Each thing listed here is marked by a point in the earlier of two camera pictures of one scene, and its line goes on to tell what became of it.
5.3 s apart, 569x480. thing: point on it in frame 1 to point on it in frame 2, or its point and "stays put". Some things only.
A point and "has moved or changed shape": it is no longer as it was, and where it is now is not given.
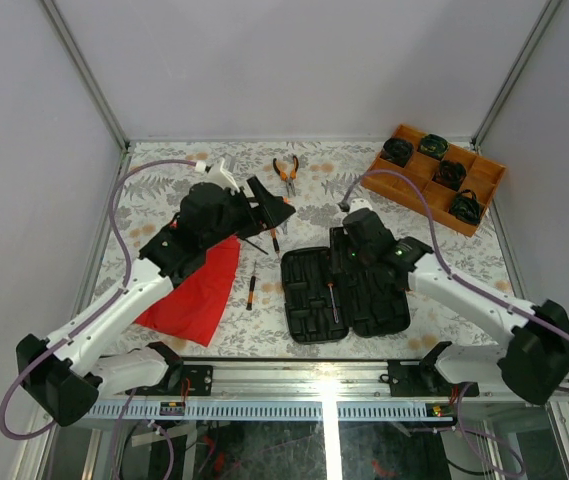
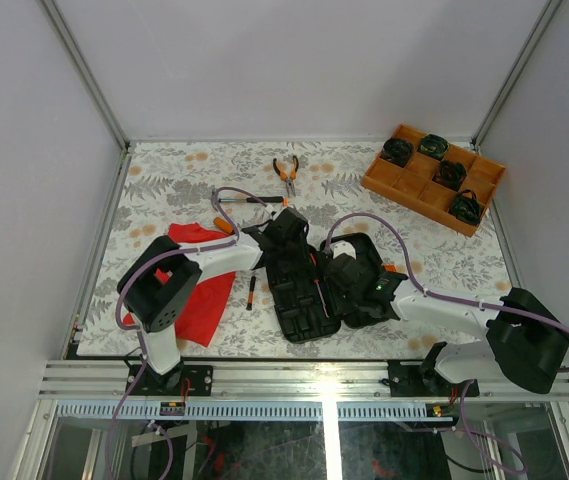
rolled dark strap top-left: [397, 151] stays put
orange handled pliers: [289, 182] stays put
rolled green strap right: [466, 207] stays put
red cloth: [192, 309] stays put
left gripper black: [272, 210] to [302, 256]
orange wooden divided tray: [459, 184] stays put
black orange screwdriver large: [333, 304] has moved or changed shape
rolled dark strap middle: [450, 174] stays put
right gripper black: [354, 268] to [338, 306]
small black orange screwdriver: [249, 305] stays put
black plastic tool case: [327, 294] has moved or changed shape
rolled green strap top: [434, 146] stays put
